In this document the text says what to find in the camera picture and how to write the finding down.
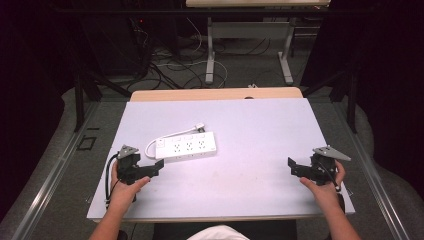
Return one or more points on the white power plug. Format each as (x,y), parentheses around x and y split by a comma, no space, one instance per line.
(200,126)

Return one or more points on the black computer tower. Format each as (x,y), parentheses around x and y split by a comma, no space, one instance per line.
(113,43)

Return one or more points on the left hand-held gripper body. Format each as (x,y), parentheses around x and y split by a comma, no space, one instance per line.
(130,168)

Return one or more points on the person's left hand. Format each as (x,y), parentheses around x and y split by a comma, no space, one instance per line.
(125,193)

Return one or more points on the white table cover board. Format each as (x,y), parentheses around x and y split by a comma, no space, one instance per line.
(233,180)

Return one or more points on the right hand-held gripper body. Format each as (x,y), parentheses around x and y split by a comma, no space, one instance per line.
(320,165)

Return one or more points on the white-legged desk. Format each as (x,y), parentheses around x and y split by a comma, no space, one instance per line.
(250,31)

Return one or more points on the white power strip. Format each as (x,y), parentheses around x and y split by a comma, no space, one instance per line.
(186,146)

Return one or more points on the black metal stand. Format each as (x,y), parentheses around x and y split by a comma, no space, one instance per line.
(350,96)
(83,96)

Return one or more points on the person's right hand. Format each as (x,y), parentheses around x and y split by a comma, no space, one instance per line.
(325,195)

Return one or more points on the wooden table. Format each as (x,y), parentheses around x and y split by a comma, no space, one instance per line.
(200,94)

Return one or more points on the person's white shirt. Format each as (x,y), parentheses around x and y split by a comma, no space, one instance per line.
(218,233)

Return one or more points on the person's dark trousers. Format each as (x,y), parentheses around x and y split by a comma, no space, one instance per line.
(266,230)

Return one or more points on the aluminium floor rail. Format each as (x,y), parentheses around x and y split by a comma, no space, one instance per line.
(373,180)
(50,186)

